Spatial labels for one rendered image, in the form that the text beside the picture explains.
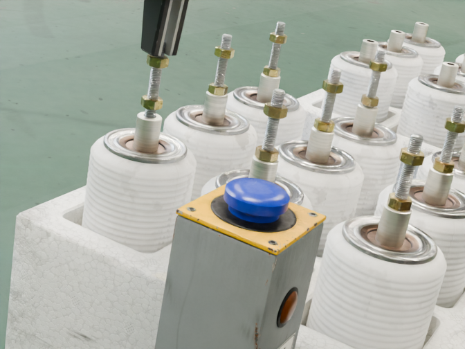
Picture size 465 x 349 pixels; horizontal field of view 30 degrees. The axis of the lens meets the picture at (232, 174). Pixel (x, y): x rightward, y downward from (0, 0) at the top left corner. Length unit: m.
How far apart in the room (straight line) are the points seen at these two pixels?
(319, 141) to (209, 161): 0.11
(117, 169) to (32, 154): 0.66
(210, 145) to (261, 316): 0.35
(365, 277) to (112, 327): 0.23
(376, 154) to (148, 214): 0.26
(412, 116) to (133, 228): 0.55
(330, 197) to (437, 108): 0.41
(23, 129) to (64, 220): 0.72
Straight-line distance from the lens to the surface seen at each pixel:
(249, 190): 0.52
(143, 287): 0.73
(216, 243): 0.51
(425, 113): 1.19
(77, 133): 1.50
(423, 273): 0.67
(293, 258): 0.52
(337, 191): 0.80
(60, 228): 0.78
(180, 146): 0.79
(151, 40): 0.74
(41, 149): 1.42
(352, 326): 0.68
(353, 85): 1.22
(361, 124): 0.93
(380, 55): 0.91
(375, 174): 0.91
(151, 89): 0.76
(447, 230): 0.77
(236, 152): 0.85
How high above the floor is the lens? 0.53
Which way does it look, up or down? 22 degrees down
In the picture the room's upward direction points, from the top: 11 degrees clockwise
